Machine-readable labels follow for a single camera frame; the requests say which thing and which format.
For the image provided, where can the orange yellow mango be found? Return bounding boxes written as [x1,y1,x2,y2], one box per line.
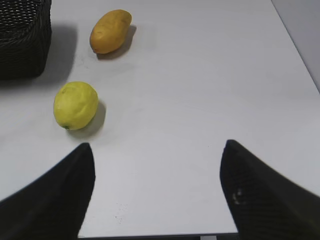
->
[89,9,132,54]

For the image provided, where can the black woven basket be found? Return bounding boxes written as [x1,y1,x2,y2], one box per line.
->
[0,0,52,80]

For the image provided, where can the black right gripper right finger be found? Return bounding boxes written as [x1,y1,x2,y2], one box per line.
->
[219,139,320,240]

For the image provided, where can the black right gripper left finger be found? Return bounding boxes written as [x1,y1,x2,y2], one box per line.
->
[0,142,96,240]

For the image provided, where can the yellow lemon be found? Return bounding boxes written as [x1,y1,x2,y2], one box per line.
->
[53,81,99,131]

